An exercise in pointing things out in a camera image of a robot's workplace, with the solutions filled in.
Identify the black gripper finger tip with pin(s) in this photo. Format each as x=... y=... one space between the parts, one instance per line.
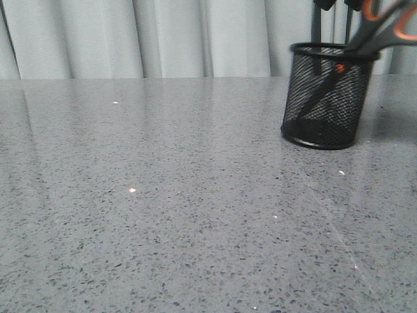
x=355 y=5
x=325 y=4

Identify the grey orange scissors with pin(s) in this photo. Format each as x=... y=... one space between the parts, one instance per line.
x=376 y=33

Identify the black mesh pen bucket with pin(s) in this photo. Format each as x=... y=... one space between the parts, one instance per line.
x=326 y=94

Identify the black vertical poles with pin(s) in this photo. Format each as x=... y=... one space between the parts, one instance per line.
x=340 y=26

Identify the grey curtain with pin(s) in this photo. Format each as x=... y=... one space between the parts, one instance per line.
x=150 y=39

